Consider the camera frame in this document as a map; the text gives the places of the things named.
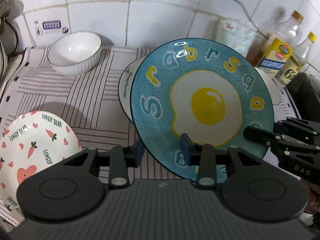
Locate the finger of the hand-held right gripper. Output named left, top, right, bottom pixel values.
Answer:
left=244, top=126, right=284, bottom=153
left=275, top=117, right=315, bottom=140

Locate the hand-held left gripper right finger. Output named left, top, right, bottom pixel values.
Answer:
left=180, top=133, right=260, bottom=190

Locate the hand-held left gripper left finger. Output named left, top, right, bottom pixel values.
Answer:
left=64, top=140, right=145, bottom=189

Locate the blue fried egg plate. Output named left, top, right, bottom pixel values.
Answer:
left=130, top=39, right=275, bottom=184

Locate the carrot print plate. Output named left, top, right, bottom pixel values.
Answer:
left=0, top=110, right=82, bottom=227

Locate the white ribbed bowl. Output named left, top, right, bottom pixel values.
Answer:
left=47, top=30, right=103, bottom=76

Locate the black appliance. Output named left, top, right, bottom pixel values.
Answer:
left=286, top=72, right=320, bottom=130

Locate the plain white bowl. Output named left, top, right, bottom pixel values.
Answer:
left=255, top=66, right=282, bottom=106

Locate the clear bottle with olive label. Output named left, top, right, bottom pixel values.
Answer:
left=274, top=31, right=318, bottom=88

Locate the white plate with dark rim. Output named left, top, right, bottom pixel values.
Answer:
left=118, top=56, right=144, bottom=123

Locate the striped counter mat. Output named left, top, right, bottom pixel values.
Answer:
left=0, top=45, right=304, bottom=228

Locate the oil bottle with yellow label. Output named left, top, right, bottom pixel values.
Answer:
left=246, top=10, right=304, bottom=80

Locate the clear plastic bag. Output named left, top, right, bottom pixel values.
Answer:
left=212, top=17, right=258, bottom=58

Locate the thin black power cable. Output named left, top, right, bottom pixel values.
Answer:
left=215, top=0, right=263, bottom=30

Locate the purple wall sticker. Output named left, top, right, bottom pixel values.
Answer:
left=34, top=19, right=69, bottom=37

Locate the black looped cable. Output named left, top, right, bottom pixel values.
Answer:
left=4, top=19, right=28, bottom=57

